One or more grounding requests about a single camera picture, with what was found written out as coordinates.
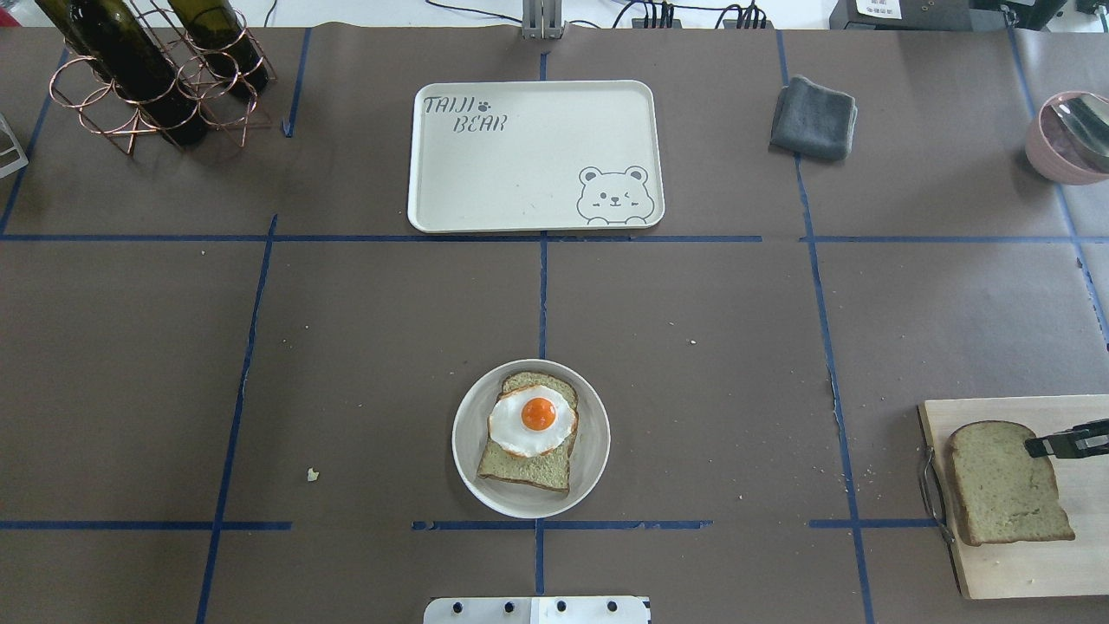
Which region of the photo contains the bread slice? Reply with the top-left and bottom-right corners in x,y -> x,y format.
948,421 -> 1076,548
477,371 -> 579,495

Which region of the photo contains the white round plate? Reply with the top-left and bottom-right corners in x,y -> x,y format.
451,359 -> 611,520

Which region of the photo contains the cream bear tray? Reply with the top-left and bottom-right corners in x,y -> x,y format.
407,80 -> 665,234

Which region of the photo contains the wooden cutting board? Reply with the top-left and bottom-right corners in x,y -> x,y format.
918,395 -> 1108,600

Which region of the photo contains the pink bowl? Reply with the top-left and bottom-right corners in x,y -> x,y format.
1025,90 -> 1106,186

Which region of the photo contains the metal scoop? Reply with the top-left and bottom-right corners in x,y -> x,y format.
1049,94 -> 1108,173

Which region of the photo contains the grey folded cloth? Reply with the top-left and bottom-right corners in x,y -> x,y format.
769,75 -> 857,161

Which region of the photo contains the black computer box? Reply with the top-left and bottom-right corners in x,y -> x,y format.
827,1 -> 1007,32

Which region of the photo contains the fried egg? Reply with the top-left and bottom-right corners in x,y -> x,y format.
488,386 -> 578,458

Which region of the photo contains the dark wine bottle right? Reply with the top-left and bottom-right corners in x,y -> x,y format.
35,1 -> 208,146

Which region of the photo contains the white dish rack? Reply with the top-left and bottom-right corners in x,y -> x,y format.
0,114 -> 29,180

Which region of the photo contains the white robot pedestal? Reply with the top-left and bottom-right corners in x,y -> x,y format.
423,595 -> 652,623

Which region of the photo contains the aluminium frame post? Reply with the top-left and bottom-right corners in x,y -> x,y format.
522,0 -> 566,40

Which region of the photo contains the copper wire bottle rack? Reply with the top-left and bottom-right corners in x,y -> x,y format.
40,1 -> 275,155

